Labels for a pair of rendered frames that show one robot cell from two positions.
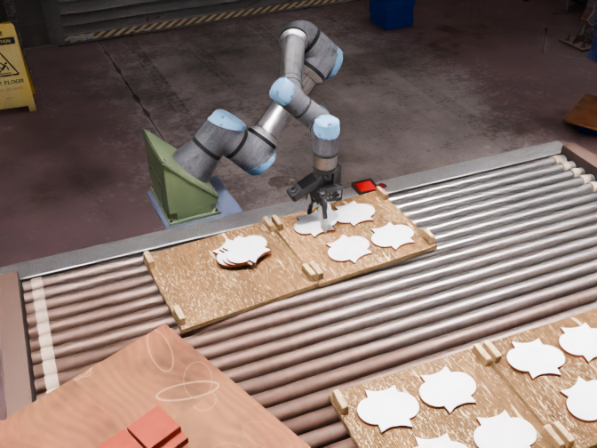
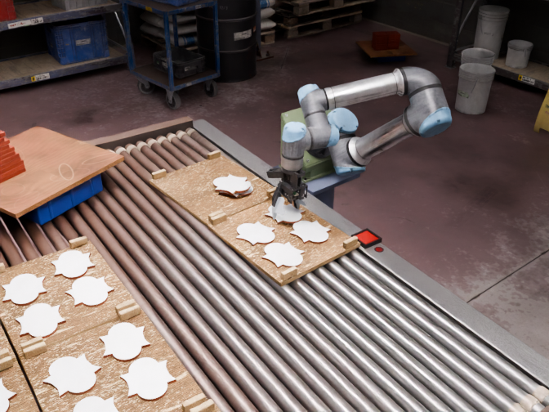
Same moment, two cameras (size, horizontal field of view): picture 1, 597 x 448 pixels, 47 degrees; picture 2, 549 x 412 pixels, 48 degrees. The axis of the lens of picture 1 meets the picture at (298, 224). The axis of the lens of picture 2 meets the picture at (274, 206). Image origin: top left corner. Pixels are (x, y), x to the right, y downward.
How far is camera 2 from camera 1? 2.29 m
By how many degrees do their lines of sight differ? 63
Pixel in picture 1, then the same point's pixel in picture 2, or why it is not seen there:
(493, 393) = (87, 316)
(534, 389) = (89, 340)
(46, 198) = (453, 185)
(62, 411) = (55, 142)
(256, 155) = (336, 156)
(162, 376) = (78, 163)
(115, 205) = (471, 219)
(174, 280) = (198, 169)
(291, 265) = (227, 210)
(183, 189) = not seen: hidden behind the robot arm
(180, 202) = not seen: hidden behind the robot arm
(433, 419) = (63, 286)
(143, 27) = not seen: outside the picture
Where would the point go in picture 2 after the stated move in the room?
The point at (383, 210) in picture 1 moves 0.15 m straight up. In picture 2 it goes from (326, 248) to (328, 210)
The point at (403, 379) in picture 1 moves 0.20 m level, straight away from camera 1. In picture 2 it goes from (103, 270) to (167, 271)
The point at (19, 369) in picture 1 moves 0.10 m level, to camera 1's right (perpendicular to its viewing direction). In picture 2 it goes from (109, 139) to (109, 149)
